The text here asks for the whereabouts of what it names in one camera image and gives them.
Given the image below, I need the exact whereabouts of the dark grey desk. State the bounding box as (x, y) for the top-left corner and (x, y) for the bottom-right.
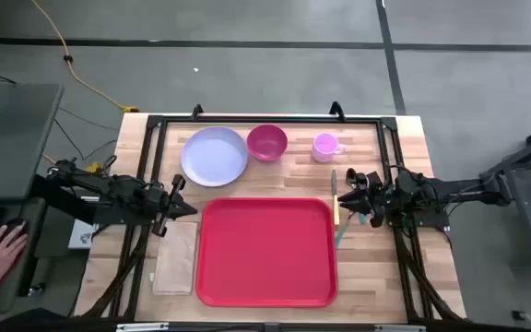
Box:
(0, 82), (65, 315)

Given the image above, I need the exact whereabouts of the red plastic tray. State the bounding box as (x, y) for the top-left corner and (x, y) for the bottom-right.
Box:
(195, 197), (339, 309)

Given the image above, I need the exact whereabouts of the magenta bowl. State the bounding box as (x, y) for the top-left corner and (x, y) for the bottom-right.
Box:
(246, 124), (289, 163)

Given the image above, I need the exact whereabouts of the knife with yellow handle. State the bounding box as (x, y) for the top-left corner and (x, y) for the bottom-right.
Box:
(330, 168), (341, 227)

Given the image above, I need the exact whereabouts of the pink mug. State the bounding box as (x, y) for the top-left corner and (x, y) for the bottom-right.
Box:
(312, 132), (347, 164)

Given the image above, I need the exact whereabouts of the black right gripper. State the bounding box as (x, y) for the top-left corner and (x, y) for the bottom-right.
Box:
(337, 170), (387, 229)

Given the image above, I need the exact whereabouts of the beige cloth napkin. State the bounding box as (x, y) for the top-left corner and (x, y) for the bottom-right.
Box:
(148, 221), (199, 297)

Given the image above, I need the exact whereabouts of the fork with teal handle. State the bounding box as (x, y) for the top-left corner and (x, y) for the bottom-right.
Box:
(334, 212), (354, 249)

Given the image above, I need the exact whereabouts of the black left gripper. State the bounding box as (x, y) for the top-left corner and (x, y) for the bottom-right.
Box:
(141, 173), (199, 238)

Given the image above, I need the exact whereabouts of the person's hand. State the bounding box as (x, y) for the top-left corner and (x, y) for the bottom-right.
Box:
(0, 220), (30, 283)

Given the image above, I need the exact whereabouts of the white printed box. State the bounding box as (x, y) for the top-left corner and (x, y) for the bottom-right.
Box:
(67, 218), (97, 251)

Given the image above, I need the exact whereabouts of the black aluminium table frame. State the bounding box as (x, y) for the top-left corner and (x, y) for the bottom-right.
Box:
(80, 101), (467, 324)

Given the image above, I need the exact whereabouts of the yellow extension cable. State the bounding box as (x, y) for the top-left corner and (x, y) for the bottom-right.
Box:
(29, 0), (140, 114)

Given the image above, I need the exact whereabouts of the lavender plate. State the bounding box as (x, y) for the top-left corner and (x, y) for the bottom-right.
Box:
(180, 125), (250, 188)

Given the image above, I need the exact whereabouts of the silver frame bracket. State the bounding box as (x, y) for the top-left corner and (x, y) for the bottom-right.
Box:
(373, 324), (427, 332)
(115, 322), (171, 332)

